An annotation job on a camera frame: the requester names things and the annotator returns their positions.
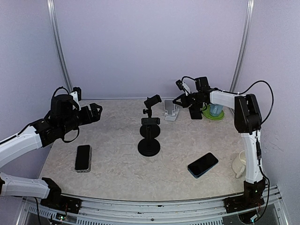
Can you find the green saucer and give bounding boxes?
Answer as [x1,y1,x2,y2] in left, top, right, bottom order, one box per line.
[202,105,225,120]

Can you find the black folding phone stand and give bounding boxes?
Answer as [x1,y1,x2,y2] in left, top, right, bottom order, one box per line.
[188,105,203,120]

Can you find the phone in clear case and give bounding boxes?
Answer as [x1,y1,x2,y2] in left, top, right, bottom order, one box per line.
[75,145,92,173]

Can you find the aluminium frame post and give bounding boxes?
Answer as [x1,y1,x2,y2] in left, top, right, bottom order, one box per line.
[230,0,255,92]
[46,0,73,91]

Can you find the blue phone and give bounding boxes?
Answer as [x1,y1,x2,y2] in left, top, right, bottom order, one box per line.
[187,152,219,179]

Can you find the cream ceramic mug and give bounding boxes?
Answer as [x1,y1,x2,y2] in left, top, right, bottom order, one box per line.
[232,150,247,179]

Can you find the white folding phone stand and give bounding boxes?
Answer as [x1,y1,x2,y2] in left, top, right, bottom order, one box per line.
[164,99,180,122]

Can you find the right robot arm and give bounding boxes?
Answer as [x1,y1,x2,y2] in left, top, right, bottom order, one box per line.
[172,90,266,211]

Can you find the light blue mug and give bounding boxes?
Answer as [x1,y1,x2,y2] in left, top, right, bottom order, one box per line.
[210,104,223,117]

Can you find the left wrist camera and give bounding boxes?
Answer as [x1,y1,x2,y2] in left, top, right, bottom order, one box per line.
[70,87,82,110]

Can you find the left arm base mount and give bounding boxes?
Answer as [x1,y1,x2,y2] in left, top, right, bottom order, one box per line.
[40,178,82,214]

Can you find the left aluminium frame post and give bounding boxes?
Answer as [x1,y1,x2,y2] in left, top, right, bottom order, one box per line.
[46,0,73,91]

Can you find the right aluminium frame post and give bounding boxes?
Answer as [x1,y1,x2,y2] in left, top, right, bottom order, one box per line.
[230,0,255,92]

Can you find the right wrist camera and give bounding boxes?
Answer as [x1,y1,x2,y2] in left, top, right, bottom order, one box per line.
[175,80,191,96]

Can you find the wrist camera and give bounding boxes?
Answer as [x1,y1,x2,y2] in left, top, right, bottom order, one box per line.
[70,87,82,110]
[175,80,191,96]

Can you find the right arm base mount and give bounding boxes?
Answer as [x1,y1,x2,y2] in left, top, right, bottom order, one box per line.
[223,178,270,213]

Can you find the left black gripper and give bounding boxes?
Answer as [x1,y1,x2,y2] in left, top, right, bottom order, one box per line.
[60,102,102,135]

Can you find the rear black round-base stand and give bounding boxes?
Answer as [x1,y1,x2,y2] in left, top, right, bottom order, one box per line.
[140,94,162,138]

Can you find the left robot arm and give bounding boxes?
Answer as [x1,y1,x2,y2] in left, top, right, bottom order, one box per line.
[0,91,103,209]

